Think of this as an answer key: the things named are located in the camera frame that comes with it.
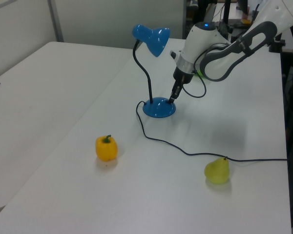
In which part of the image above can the yellow-green pear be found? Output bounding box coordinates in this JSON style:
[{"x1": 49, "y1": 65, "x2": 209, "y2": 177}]
[{"x1": 204, "y1": 156, "x2": 230, "y2": 185}]

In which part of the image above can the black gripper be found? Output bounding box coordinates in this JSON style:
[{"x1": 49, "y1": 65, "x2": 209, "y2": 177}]
[{"x1": 168, "y1": 66, "x2": 195, "y2": 104}]

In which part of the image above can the thin dark gripper cable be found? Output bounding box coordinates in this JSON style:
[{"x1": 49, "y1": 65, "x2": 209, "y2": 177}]
[{"x1": 182, "y1": 42, "x2": 232, "y2": 99}]

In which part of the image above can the yellow bell pepper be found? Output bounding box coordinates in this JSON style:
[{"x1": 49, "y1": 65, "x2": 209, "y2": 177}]
[{"x1": 95, "y1": 134, "x2": 118, "y2": 162}]

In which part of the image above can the black lamp power cable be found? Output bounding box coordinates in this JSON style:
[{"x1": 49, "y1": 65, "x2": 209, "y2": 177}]
[{"x1": 135, "y1": 100, "x2": 288, "y2": 163}]

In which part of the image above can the black table edge clamp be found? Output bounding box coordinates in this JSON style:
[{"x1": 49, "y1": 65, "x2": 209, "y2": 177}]
[{"x1": 269, "y1": 36, "x2": 287, "y2": 52}]

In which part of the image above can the black background stand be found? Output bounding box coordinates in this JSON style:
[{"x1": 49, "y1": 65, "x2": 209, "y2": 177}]
[{"x1": 221, "y1": 0, "x2": 233, "y2": 25}]

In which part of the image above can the blue desk lamp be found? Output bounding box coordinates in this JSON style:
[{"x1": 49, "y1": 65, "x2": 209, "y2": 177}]
[{"x1": 132, "y1": 23, "x2": 177, "y2": 118}]

